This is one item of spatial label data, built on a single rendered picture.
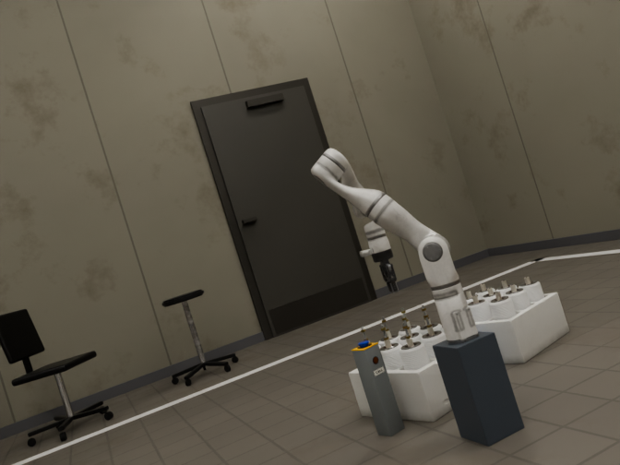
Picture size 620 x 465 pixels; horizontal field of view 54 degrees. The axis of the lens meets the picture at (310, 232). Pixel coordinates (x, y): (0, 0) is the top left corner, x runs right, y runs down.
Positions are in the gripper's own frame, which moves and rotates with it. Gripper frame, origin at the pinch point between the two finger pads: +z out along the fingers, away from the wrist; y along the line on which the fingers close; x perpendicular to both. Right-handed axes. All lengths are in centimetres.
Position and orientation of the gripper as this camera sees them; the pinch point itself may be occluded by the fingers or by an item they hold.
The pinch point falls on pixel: (392, 288)
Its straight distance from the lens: 224.1
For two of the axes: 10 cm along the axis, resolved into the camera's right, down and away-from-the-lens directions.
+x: -9.5, 3.0, -0.7
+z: 3.0, 9.5, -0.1
